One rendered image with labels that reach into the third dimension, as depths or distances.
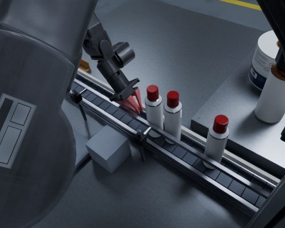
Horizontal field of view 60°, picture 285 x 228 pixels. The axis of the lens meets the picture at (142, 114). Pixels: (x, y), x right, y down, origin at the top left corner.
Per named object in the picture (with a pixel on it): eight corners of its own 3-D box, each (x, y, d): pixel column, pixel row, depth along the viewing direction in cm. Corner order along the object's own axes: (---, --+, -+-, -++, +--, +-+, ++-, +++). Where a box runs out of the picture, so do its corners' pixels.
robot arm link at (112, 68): (91, 65, 77) (98, 60, 72) (106, 54, 80) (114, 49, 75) (105, 83, 79) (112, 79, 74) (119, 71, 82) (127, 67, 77)
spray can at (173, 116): (183, 136, 81) (186, 92, 65) (174, 147, 79) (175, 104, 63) (170, 129, 83) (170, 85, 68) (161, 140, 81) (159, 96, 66)
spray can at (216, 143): (223, 160, 74) (237, 117, 59) (214, 173, 72) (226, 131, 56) (208, 151, 76) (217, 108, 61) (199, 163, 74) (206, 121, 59)
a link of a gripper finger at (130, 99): (154, 103, 81) (137, 80, 78) (140, 116, 78) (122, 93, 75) (143, 106, 87) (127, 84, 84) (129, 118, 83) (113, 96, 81)
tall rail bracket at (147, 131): (157, 150, 84) (155, 120, 72) (144, 165, 81) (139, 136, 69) (150, 145, 86) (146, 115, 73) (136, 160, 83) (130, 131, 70)
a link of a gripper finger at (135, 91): (151, 105, 80) (135, 82, 78) (137, 119, 77) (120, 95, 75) (140, 107, 86) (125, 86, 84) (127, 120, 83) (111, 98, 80)
